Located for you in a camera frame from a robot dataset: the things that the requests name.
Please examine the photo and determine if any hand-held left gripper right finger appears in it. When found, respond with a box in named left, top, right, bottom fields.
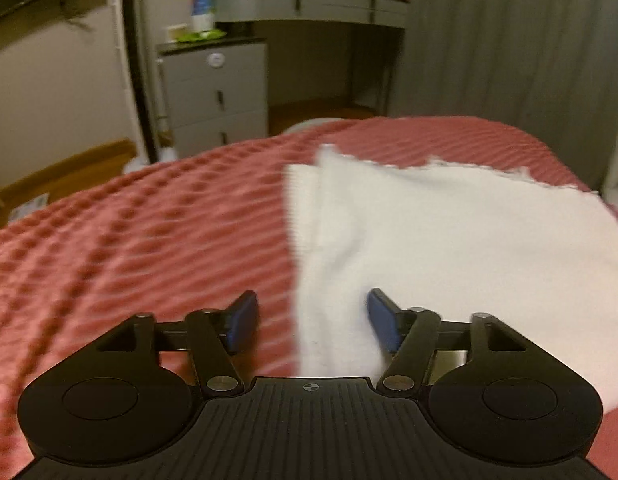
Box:
left=366, top=288, right=522, bottom=398

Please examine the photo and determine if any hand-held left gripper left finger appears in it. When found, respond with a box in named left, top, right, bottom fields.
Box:
left=96, top=290, right=260, bottom=398

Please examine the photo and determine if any white ribbed knit sweater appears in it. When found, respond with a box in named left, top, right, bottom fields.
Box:
left=284, top=145, right=618, bottom=416

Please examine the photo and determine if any pink ribbed blanket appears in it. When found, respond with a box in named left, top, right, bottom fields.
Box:
left=0, top=116, right=618, bottom=480

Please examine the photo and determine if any grey drawer cabinet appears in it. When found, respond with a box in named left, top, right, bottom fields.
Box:
left=156, top=37, right=269, bottom=159

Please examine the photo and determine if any grey scalloped chair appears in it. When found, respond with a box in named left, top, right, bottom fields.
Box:
left=601, top=130, right=618, bottom=221

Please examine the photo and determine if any white framed standing mirror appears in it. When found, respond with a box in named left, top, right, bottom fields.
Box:
left=108, top=0, right=163, bottom=166

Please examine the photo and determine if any green packet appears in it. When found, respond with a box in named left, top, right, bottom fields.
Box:
left=176, top=29, right=226, bottom=44

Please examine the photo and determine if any grey curtain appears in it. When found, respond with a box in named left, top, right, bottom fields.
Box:
left=403, top=0, right=618, bottom=192

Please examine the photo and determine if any blue and white container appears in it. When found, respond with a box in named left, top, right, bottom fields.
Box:
left=190, top=0, right=218, bottom=34

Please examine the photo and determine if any grey vanity desk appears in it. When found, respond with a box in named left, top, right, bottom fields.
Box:
left=214, top=0, right=409, bottom=117

